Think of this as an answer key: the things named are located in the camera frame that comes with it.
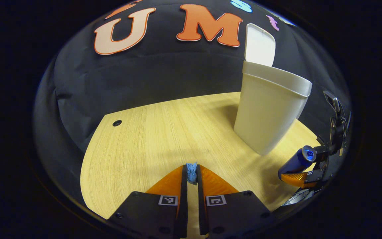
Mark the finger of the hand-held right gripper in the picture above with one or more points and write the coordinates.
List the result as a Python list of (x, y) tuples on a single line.
[(293, 179)]

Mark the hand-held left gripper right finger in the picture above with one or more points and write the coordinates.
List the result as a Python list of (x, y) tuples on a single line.
[(201, 209)]

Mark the blue paper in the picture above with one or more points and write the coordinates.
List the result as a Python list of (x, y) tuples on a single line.
[(192, 172)]

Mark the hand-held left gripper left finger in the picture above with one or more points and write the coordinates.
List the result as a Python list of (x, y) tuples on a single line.
[(184, 205)]

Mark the blue pop can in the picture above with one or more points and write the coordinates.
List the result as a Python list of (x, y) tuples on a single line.
[(295, 162)]

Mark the black backdrop cloth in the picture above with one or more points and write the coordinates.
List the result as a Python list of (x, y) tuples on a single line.
[(164, 76)]

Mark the white desktop garbage bin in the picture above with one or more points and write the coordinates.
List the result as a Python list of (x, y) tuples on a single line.
[(267, 113)]

